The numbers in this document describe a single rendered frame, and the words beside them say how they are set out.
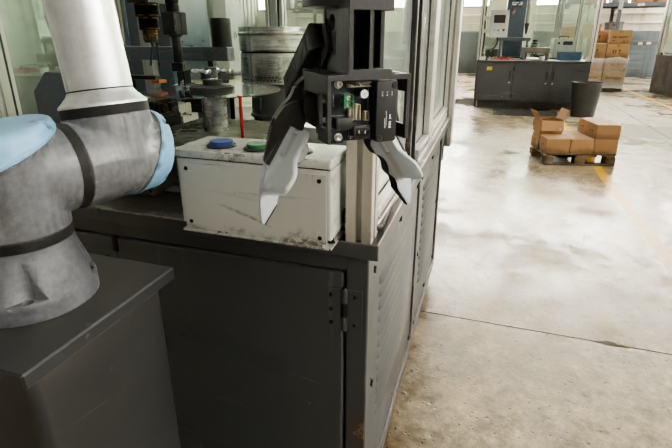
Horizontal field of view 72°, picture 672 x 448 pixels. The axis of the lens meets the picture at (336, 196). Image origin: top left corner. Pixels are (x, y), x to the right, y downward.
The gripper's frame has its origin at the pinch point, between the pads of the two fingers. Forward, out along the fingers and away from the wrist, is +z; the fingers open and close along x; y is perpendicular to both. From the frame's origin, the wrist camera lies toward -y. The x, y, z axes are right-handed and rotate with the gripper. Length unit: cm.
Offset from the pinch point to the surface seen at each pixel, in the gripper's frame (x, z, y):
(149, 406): -21.6, 36.2, -21.8
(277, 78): 29, -1, -136
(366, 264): 15.5, 21.0, -25.3
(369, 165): 14.8, 2.7, -23.6
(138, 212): -21, 16, -53
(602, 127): 337, 57, -243
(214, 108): -2, 0, -76
